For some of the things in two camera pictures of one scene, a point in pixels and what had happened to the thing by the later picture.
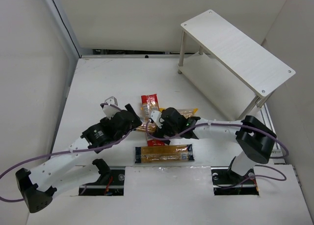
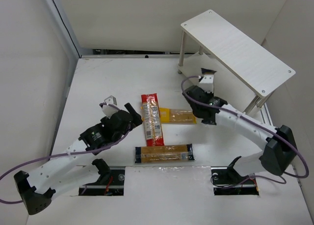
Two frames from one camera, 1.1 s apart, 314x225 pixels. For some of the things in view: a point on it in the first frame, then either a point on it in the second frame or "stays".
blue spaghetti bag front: [164, 154] stays
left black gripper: [134, 116] stays
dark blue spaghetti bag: [151, 127] to [206, 71]
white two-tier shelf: [231, 69] stays
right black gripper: [161, 133] to [204, 119]
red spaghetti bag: [149, 103] stays
